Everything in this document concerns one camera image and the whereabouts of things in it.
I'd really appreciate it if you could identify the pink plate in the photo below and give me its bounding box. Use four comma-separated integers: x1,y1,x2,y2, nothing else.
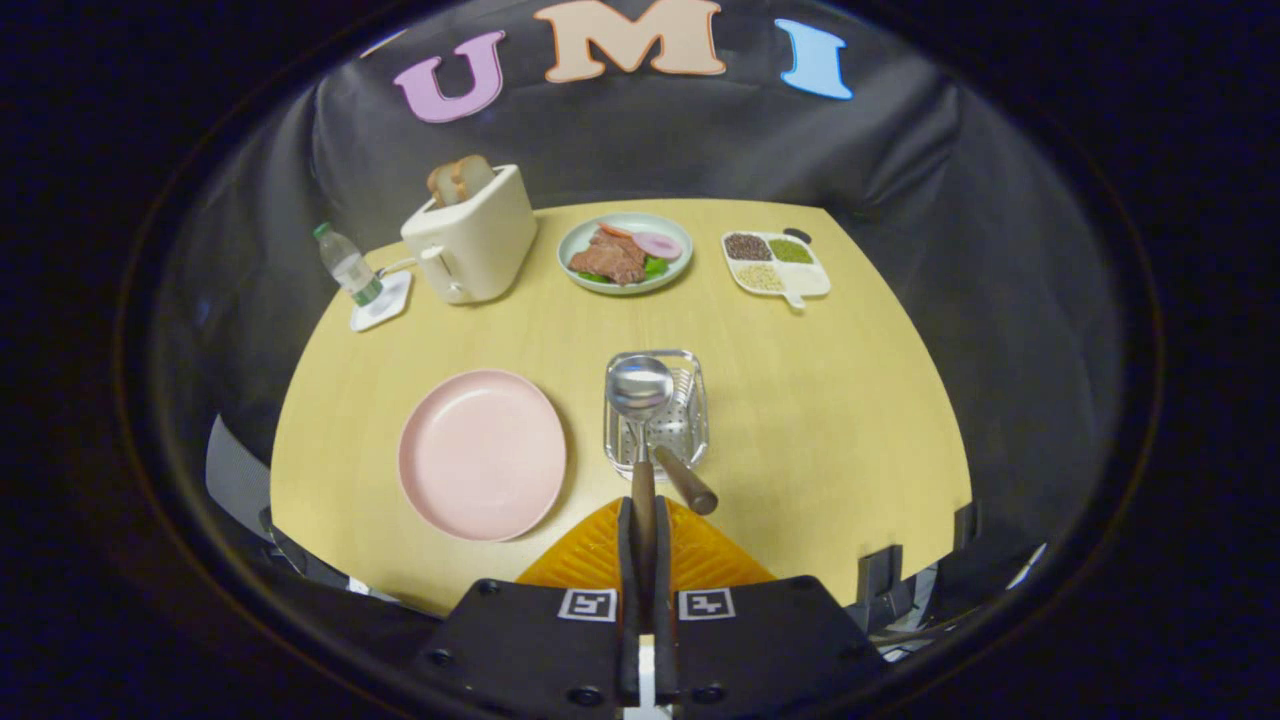
397,369,568,543

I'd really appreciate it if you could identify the wooden handled metal spoon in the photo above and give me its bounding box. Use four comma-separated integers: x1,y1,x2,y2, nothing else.
606,354,677,631

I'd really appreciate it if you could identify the white divided dish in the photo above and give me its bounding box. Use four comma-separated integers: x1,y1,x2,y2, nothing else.
721,230,833,309

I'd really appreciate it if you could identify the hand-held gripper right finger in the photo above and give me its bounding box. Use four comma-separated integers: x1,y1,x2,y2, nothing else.
655,495,891,720

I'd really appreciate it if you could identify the white square coaster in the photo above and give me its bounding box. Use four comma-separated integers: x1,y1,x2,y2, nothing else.
349,270,414,333

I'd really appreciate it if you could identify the clear plastic water bottle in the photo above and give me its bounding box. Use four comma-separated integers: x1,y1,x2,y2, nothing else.
312,222,385,308

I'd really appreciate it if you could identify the green lettuce leaf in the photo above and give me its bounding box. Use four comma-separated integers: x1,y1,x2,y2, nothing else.
575,255,671,286

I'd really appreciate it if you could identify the clear glass container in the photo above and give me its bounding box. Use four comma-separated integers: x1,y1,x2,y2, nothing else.
603,349,711,483

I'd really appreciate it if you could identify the light green food plate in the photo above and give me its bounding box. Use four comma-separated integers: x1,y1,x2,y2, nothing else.
557,212,694,296

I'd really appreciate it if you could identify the toasted bread slice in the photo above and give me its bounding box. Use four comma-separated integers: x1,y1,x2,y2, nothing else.
427,160,466,208
450,154,496,201

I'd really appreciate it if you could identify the wooden handled metal fork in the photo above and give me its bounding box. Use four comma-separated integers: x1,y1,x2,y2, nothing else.
650,368,720,517

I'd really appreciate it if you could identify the brown meat slice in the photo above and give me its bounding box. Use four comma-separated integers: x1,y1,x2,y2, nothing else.
570,230,649,286

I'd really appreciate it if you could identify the grey chair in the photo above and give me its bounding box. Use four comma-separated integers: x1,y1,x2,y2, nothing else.
205,415,276,521

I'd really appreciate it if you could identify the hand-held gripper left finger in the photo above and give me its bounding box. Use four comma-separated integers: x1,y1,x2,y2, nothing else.
410,497,646,720

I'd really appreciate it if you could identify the cream toaster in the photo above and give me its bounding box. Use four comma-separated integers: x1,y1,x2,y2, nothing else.
401,164,539,305

